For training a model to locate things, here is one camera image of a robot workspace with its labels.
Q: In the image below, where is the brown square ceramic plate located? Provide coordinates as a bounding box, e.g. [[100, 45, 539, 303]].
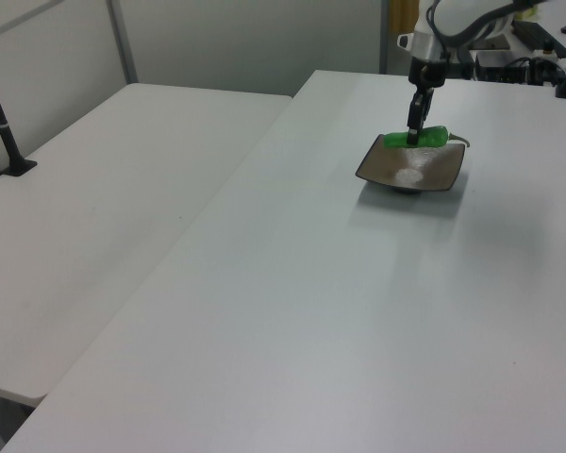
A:
[[355, 133, 468, 196]]

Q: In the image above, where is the yellow-green cloth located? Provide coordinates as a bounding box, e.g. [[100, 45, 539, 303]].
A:
[[389, 0, 422, 35]]

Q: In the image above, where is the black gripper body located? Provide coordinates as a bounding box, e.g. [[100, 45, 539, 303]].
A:
[[408, 55, 448, 92]]

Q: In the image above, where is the grey metal partition post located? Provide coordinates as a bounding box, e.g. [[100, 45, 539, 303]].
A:
[[106, 0, 140, 87], [378, 0, 391, 75]]

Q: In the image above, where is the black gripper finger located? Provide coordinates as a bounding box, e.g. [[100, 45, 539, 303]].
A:
[[422, 87, 437, 129], [407, 89, 429, 145]]

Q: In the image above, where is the green chili pepper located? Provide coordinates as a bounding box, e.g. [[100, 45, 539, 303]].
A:
[[382, 125, 472, 151]]

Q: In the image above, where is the black electronics box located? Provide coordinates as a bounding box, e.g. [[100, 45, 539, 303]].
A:
[[474, 49, 518, 84]]

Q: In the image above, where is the black flat device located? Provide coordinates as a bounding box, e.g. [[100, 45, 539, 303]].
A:
[[512, 19, 566, 59]]

